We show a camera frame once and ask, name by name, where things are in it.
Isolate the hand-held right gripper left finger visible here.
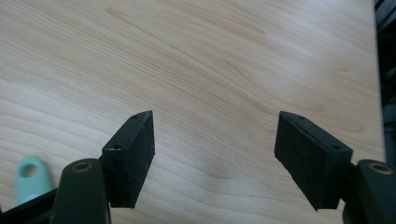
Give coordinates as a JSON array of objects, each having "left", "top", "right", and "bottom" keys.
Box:
[{"left": 101, "top": 110, "right": 156, "bottom": 209}]

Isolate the mint green plastic handle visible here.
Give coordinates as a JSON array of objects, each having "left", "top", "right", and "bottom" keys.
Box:
[{"left": 14, "top": 155, "right": 54, "bottom": 206}]

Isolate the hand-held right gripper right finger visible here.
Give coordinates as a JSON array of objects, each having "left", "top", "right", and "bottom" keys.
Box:
[{"left": 274, "top": 110, "right": 354, "bottom": 211}]

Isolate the dark metal stand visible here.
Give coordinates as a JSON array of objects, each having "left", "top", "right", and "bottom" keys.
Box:
[{"left": 373, "top": 0, "right": 396, "bottom": 162}]

